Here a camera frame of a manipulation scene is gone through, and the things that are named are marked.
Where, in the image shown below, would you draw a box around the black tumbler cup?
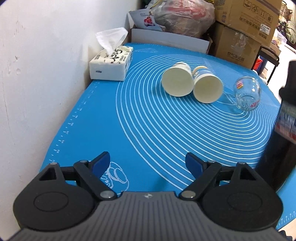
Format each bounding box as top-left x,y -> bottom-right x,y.
255,60 -> 295,191

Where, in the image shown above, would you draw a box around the right white paper cup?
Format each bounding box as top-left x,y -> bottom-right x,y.
192,66 -> 224,103

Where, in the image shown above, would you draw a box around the white paper cup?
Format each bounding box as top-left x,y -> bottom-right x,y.
192,66 -> 224,103
161,62 -> 194,97

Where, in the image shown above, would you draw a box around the left white paper cup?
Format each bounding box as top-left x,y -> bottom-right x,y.
161,62 -> 194,97

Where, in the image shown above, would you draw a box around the blue silicone baking mat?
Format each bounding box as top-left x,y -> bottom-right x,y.
39,42 -> 296,231

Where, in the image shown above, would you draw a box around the clear glass jar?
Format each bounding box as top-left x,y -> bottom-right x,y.
233,76 -> 261,111

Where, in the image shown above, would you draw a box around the white tissue pack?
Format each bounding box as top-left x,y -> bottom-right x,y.
89,27 -> 133,81

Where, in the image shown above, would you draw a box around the lower brown cardboard box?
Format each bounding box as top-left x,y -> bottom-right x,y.
208,22 -> 262,69

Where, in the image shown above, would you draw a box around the brown cardboard box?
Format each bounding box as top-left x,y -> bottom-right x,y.
208,22 -> 262,69
214,0 -> 281,47

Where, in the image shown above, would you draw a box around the black metal cart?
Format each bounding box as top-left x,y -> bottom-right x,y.
251,46 -> 280,85

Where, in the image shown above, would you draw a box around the white flat cardboard box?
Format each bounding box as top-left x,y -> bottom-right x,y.
128,13 -> 212,54

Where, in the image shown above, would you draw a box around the clear plastic bag red contents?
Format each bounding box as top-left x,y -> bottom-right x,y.
147,0 -> 215,38

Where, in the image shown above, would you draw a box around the white printed paper bag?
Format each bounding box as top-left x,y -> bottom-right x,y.
129,9 -> 166,32

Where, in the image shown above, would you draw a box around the upper brown cardboard box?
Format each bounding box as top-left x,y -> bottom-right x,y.
214,0 -> 281,47

